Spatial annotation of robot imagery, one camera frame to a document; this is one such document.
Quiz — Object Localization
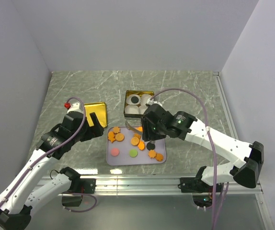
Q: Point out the orange waffle round cookie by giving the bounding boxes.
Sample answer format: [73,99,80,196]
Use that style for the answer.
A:
[115,133,125,142]

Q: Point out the metal tongs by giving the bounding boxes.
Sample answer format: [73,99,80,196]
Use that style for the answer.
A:
[125,121,143,139]

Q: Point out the orange fish cookie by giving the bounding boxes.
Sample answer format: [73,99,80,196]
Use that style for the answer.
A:
[135,126,143,132]
[137,140,145,151]
[108,131,116,143]

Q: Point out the black round cookie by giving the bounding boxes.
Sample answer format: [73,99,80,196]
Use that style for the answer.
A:
[131,96,140,104]
[146,142,155,150]

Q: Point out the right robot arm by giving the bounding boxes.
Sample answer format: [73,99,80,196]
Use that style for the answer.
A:
[141,104,264,193]

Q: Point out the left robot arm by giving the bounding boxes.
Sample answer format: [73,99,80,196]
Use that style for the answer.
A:
[0,112,104,230]

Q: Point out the orange flower cookie top-left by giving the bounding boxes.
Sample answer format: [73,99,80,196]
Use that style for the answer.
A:
[113,126,120,134]

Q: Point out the orange fish cookie top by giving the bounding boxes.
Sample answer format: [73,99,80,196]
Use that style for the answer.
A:
[135,126,143,132]

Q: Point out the gold tin lid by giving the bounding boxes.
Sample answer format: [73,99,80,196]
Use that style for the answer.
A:
[84,102,107,128]

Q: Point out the white paper cup bottom-right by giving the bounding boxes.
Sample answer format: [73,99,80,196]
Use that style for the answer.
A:
[138,105,148,115]

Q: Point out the orange swirl cookie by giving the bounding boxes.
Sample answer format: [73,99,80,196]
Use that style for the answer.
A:
[134,133,141,139]

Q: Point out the white paper cup top-right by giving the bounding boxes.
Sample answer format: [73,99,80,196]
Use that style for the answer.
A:
[140,94,152,106]

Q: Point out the pink round cookie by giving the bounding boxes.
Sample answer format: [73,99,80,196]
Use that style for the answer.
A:
[110,148,120,157]

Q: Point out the orange waffle cookie centre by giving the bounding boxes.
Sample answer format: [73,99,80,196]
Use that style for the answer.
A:
[130,137,140,146]

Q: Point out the white paper cup bottom-left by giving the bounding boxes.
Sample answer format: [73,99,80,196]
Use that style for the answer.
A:
[125,105,140,115]

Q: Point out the orange flower cookie lower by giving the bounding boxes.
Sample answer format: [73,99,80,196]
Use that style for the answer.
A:
[148,150,157,159]

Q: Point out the lavender tray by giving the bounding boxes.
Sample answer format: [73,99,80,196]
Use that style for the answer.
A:
[106,126,167,166]

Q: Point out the orange flower cookie corner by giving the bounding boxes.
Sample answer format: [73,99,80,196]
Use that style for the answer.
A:
[155,153,164,162]

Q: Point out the white paper cup top-left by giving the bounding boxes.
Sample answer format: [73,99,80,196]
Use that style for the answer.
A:
[126,94,141,105]

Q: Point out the green round cookie lower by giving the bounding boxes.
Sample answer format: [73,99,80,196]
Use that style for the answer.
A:
[129,149,138,158]

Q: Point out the gold cookie tin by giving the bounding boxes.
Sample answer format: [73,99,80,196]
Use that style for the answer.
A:
[123,90,154,119]

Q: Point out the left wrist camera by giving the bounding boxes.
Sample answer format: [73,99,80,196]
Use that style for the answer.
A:
[64,102,85,114]

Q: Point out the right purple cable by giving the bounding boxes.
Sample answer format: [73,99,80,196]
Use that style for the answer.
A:
[149,88,230,230]

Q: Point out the purple cable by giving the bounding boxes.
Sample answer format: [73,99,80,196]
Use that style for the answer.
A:
[0,96,98,223]
[149,88,230,230]

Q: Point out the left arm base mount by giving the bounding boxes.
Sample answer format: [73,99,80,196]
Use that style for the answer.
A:
[61,178,97,213]

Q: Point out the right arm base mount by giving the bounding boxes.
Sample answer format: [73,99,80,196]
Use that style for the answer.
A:
[178,177,213,209]

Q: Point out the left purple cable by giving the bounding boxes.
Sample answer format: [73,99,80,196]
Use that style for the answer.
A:
[0,96,98,223]

